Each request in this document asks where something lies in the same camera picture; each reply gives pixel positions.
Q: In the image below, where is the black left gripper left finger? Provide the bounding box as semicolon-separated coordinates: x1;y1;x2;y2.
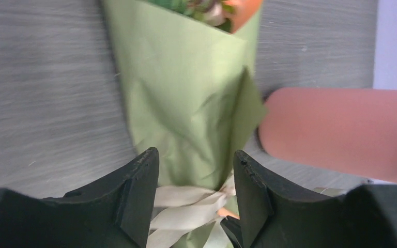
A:
0;147;159;247

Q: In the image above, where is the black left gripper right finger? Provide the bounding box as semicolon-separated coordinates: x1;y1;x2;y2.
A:
221;150;397;247

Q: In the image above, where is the beige printed ribbon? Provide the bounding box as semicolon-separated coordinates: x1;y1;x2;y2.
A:
146;172;237;247

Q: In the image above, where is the pink cylindrical vase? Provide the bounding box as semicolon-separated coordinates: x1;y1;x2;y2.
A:
258;87;397;183

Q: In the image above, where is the green paper flower bouquet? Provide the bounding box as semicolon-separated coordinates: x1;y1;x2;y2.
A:
102;1;265;247

